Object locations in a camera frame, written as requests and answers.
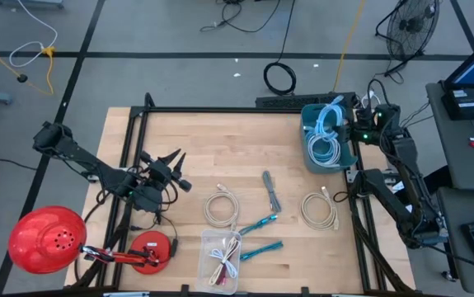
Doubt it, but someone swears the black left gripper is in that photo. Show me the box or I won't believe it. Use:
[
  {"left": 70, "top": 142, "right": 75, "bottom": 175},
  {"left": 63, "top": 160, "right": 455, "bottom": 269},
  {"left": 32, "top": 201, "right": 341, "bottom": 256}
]
[{"left": 138, "top": 148, "right": 193, "bottom": 195}]

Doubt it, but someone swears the beige cable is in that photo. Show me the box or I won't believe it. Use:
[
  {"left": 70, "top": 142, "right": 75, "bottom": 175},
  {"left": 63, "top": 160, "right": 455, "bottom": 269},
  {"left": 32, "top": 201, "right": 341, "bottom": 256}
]
[
  {"left": 208, "top": 237, "right": 241, "bottom": 286},
  {"left": 299, "top": 186, "right": 340, "bottom": 231},
  {"left": 202, "top": 183, "right": 241, "bottom": 230}
]

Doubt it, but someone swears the grey braided cable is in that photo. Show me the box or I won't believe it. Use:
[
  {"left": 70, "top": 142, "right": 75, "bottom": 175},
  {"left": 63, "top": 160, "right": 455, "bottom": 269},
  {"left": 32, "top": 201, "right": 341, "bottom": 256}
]
[{"left": 261, "top": 170, "right": 283, "bottom": 215}]

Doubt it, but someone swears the teal braided cable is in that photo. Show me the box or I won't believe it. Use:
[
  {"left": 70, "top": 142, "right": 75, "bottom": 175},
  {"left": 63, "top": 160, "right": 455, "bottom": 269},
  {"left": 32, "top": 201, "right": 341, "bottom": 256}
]
[
  {"left": 238, "top": 213, "right": 279, "bottom": 237},
  {"left": 239, "top": 241, "right": 284, "bottom": 262}
]

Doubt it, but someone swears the white short cable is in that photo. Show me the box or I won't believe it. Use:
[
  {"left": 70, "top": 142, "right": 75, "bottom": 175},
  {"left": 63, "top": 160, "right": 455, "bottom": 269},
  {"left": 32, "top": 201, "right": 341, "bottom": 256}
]
[{"left": 209, "top": 247, "right": 240, "bottom": 280}]

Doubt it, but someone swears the clear plastic box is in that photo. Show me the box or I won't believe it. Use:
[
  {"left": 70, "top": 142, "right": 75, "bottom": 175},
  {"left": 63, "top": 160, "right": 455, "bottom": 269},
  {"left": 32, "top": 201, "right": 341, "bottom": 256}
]
[{"left": 195, "top": 229, "right": 242, "bottom": 295}]

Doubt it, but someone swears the white power adapter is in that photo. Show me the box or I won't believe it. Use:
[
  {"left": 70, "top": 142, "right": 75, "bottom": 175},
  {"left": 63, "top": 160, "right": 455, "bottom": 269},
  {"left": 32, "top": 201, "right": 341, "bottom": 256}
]
[{"left": 359, "top": 89, "right": 382, "bottom": 109}]

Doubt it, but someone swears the teal plastic bin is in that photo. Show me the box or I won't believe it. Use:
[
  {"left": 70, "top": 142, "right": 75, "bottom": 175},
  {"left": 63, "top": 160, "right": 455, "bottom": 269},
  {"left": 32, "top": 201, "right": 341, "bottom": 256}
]
[{"left": 300, "top": 102, "right": 358, "bottom": 175}]

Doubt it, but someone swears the grey side desk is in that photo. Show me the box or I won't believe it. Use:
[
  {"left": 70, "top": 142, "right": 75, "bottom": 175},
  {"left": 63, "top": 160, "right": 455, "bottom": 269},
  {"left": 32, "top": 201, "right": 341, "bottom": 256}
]
[{"left": 425, "top": 80, "right": 474, "bottom": 193}]

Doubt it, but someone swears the black box device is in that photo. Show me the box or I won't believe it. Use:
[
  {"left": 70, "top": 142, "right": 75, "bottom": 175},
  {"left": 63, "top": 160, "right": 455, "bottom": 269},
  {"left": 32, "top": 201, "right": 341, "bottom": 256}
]
[{"left": 441, "top": 87, "right": 474, "bottom": 121}]

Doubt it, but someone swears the black floor fan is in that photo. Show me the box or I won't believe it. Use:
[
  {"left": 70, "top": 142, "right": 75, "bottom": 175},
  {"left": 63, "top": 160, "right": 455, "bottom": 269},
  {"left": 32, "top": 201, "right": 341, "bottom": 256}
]
[{"left": 374, "top": 0, "right": 442, "bottom": 78}]

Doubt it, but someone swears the red desk lamp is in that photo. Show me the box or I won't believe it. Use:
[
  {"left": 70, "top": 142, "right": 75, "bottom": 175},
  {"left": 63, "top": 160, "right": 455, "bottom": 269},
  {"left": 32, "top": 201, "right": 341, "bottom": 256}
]
[{"left": 7, "top": 205, "right": 173, "bottom": 276}]

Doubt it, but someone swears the dark grey desk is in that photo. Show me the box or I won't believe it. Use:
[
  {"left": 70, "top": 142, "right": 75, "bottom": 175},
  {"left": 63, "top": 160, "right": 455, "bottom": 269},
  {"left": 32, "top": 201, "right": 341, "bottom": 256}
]
[{"left": 436, "top": 185, "right": 474, "bottom": 296}]

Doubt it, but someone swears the grey furniture base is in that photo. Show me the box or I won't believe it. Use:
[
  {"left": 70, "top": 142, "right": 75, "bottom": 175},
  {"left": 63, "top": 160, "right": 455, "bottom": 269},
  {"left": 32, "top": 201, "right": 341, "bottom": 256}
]
[{"left": 0, "top": 0, "right": 65, "bottom": 10}]

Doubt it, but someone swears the black left camera cable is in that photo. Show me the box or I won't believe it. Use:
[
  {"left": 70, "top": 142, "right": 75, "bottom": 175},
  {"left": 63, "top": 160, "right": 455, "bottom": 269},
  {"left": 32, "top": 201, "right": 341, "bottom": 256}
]
[{"left": 153, "top": 177, "right": 180, "bottom": 207}]

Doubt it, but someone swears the black lamp power cable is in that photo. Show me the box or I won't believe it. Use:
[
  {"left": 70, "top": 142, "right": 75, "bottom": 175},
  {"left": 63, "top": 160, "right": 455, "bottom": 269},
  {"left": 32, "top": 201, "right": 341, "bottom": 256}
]
[{"left": 131, "top": 210, "right": 180, "bottom": 259}]

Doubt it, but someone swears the yellow hanging cable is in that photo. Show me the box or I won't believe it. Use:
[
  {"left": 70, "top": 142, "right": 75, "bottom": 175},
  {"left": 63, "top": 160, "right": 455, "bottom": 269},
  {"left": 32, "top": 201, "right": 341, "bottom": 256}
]
[{"left": 331, "top": 0, "right": 367, "bottom": 93}]

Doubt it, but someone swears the black hanging cable with coil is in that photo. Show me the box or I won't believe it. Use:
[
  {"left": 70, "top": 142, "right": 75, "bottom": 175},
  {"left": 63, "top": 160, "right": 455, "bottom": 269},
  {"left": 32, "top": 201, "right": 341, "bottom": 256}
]
[{"left": 262, "top": 0, "right": 298, "bottom": 97}]

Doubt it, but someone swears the yellow floor cable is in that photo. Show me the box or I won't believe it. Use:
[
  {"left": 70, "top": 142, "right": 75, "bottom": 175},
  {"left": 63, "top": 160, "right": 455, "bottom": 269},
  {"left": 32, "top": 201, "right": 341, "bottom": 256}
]
[{"left": 0, "top": 35, "right": 56, "bottom": 97}]

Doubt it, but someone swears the thin black floor cable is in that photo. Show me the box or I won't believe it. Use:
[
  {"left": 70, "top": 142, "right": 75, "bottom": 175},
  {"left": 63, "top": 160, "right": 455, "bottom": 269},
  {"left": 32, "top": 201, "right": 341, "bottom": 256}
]
[{"left": 0, "top": 155, "right": 38, "bottom": 172}]

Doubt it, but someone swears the white floor cable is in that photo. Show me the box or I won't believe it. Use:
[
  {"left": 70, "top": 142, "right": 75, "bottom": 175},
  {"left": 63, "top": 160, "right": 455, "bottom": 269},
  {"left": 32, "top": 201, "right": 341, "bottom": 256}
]
[{"left": 8, "top": 0, "right": 59, "bottom": 69}]

